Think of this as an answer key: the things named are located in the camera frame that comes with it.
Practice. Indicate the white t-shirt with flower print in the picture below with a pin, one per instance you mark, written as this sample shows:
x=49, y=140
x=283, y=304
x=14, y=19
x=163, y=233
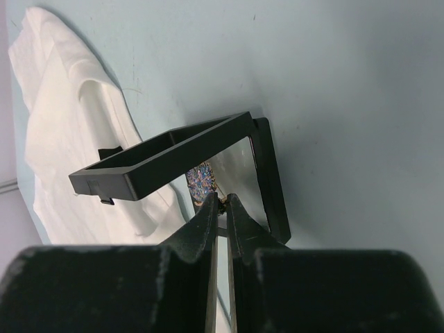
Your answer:
x=75, y=110

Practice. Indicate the right black display box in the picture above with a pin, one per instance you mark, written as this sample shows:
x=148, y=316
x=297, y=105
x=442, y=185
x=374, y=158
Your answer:
x=134, y=173

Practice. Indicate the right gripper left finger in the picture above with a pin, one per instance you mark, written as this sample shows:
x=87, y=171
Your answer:
x=169, y=287

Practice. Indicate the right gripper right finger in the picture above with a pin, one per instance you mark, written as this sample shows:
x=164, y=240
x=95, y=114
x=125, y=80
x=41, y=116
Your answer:
x=277, y=289

